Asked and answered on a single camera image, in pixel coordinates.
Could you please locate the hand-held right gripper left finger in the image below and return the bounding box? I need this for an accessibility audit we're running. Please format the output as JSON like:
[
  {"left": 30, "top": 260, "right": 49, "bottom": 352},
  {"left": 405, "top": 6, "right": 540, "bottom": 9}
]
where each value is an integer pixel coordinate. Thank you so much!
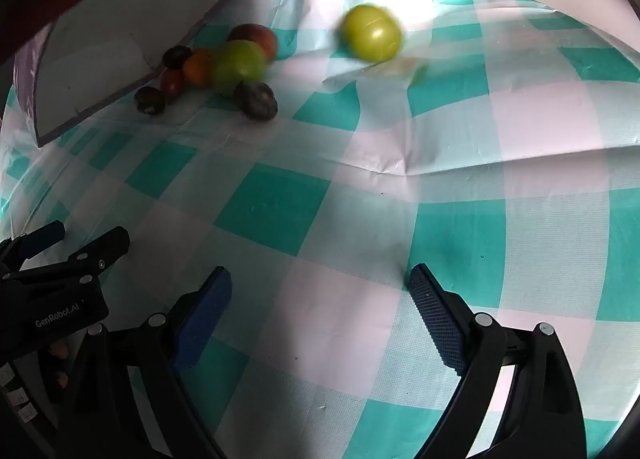
[{"left": 55, "top": 266, "right": 233, "bottom": 459}]

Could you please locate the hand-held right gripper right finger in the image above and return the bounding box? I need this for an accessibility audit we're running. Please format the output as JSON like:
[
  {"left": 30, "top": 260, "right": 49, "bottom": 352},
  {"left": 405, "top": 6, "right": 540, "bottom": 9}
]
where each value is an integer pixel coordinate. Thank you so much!
[{"left": 409, "top": 263, "right": 587, "bottom": 459}]

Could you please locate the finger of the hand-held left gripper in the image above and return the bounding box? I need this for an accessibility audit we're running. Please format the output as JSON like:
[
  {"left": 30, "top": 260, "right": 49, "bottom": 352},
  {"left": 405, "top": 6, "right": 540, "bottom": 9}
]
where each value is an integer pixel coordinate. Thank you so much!
[
  {"left": 0, "top": 220, "right": 67, "bottom": 267},
  {"left": 4, "top": 226, "right": 131, "bottom": 286}
]

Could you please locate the white tray with purple rim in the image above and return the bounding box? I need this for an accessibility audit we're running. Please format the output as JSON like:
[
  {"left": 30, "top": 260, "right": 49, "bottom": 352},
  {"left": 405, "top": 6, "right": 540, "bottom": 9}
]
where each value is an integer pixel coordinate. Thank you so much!
[{"left": 12, "top": 0, "right": 301, "bottom": 147}]

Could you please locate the small orange tomato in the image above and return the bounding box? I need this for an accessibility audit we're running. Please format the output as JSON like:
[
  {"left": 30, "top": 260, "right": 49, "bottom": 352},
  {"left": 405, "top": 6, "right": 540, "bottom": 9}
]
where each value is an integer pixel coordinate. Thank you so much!
[{"left": 182, "top": 49, "right": 218, "bottom": 88}]

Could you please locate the dark purple round fruit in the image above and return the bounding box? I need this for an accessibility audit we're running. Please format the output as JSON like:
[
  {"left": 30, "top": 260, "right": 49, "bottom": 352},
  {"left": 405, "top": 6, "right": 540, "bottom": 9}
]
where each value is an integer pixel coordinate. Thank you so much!
[{"left": 233, "top": 80, "right": 278, "bottom": 121}]

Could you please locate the green tomato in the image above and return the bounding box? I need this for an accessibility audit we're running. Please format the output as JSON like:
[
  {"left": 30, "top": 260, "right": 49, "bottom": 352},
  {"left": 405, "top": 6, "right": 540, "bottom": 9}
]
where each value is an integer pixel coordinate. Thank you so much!
[{"left": 212, "top": 39, "right": 268, "bottom": 97}]

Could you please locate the red-brown tomato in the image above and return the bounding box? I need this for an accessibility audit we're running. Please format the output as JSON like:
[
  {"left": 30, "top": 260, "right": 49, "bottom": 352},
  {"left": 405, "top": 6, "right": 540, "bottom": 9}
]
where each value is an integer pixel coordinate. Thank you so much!
[{"left": 229, "top": 23, "right": 278, "bottom": 62}]

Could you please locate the yellow-green tomato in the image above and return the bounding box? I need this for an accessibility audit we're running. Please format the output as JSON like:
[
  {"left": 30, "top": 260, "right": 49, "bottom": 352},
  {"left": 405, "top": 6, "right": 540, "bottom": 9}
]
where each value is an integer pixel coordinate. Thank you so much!
[{"left": 337, "top": 4, "right": 403, "bottom": 62}]

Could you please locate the person's left hand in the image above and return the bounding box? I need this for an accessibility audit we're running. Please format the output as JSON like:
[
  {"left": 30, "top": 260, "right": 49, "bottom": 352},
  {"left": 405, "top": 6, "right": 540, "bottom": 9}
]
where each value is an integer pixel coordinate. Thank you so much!
[{"left": 47, "top": 340, "right": 71, "bottom": 388}]

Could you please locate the small dark round fruit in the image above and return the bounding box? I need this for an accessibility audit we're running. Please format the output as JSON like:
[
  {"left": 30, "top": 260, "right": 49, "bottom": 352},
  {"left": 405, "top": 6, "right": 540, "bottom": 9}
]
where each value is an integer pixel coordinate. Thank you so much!
[{"left": 134, "top": 86, "right": 166, "bottom": 116}]

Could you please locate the teal white checked tablecloth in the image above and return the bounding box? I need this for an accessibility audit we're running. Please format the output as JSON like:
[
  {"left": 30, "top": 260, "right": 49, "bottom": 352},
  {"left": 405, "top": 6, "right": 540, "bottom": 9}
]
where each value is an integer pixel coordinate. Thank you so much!
[{"left": 0, "top": 0, "right": 640, "bottom": 459}]

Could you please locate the small red tomato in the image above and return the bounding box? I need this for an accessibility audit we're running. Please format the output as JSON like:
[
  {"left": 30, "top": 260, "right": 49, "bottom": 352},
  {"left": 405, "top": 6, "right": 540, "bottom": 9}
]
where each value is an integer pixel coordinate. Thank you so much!
[{"left": 160, "top": 68, "right": 186, "bottom": 99}]

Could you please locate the red fruit on table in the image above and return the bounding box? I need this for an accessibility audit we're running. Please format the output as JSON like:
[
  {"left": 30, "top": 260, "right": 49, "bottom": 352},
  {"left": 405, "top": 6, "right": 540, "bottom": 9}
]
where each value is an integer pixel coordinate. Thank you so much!
[{"left": 163, "top": 46, "right": 193, "bottom": 69}]

